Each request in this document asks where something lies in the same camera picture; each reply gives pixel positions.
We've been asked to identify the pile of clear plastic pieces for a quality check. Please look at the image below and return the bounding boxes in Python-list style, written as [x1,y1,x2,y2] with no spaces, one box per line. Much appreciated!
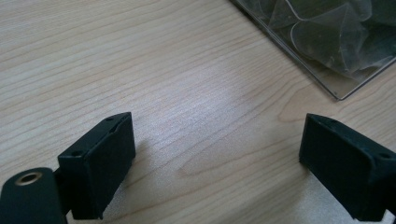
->
[237,0,396,78]

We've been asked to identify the clear plastic box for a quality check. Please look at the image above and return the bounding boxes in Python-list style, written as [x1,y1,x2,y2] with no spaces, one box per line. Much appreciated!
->
[230,0,396,102]

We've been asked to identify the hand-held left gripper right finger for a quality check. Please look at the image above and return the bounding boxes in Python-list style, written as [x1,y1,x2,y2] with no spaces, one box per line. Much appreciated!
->
[298,113,396,222]

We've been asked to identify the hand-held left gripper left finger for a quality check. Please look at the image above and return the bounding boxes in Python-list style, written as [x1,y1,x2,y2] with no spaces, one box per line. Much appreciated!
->
[57,111,136,220]

